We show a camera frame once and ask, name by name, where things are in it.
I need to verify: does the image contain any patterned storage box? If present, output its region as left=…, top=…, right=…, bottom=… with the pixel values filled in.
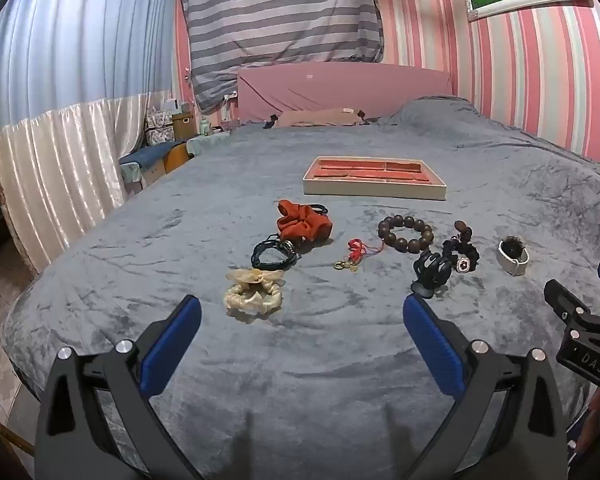
left=144, top=107, right=176, bottom=145

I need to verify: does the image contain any beige tray with red lining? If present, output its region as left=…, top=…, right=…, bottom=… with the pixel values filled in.
left=302, top=156, right=449, bottom=202

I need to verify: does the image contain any grey striped hanging cloth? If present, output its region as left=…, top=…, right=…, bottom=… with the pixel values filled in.
left=178, top=0, right=385, bottom=114

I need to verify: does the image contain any black braided cord bracelet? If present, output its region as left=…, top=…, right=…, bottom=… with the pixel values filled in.
left=252, top=239, right=301, bottom=269

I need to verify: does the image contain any black hair claw clip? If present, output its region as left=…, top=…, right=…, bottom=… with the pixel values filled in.
left=409, top=250, right=454, bottom=300

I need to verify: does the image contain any tan pillow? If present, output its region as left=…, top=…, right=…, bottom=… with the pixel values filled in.
left=274, top=107, right=367, bottom=129

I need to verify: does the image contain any blue cloth covered bench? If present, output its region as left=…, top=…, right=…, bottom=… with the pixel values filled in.
left=118, top=139, right=193, bottom=188

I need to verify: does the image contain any white strap watch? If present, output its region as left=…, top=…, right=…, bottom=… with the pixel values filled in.
left=497, top=236, right=530, bottom=277

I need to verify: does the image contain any pink headboard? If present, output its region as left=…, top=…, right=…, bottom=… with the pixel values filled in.
left=237, top=63, right=454, bottom=126

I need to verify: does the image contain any blue and white curtain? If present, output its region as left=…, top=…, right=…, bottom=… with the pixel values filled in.
left=0, top=0, right=182, bottom=273

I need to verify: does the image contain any red cord charm with coins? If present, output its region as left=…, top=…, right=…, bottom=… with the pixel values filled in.
left=333, top=238, right=387, bottom=274

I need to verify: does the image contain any brown wooden bead bracelet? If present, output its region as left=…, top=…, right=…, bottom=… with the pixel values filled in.
left=377, top=214, right=435, bottom=257

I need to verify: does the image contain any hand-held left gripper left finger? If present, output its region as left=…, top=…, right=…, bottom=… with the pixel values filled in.
left=34, top=295, right=203, bottom=480

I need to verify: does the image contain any brown storage box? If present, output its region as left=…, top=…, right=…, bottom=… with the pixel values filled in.
left=172, top=111, right=197, bottom=141

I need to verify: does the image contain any grey plush blanket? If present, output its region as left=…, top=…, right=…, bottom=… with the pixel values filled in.
left=0, top=95, right=600, bottom=480

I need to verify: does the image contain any orange fabric scrunchie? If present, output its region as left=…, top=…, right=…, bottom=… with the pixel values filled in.
left=276, top=199, right=334, bottom=246

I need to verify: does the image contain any cream flower scrunchie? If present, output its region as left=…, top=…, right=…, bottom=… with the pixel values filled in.
left=223, top=268, right=286, bottom=317

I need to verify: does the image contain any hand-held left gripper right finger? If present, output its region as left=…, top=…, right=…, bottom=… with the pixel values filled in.
left=395, top=293, right=571, bottom=480

